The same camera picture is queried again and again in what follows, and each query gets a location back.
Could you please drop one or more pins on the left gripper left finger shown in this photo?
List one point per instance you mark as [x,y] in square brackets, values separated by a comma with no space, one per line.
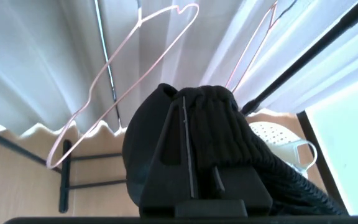
[169,174]

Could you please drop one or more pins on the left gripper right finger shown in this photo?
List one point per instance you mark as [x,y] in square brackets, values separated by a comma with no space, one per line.
[244,183]

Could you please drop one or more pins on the black garment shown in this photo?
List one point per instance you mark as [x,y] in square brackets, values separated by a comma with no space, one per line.
[216,124]

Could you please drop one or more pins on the white laundry basket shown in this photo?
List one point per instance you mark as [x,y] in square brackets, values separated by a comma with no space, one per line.
[275,133]

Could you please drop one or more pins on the pink clothes hanger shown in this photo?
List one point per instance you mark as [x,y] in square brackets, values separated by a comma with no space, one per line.
[115,56]
[249,46]

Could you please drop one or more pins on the black clothes rack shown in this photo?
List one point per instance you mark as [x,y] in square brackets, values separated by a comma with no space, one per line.
[306,59]

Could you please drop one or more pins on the beige curtain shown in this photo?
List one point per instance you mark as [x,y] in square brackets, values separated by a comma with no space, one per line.
[26,62]

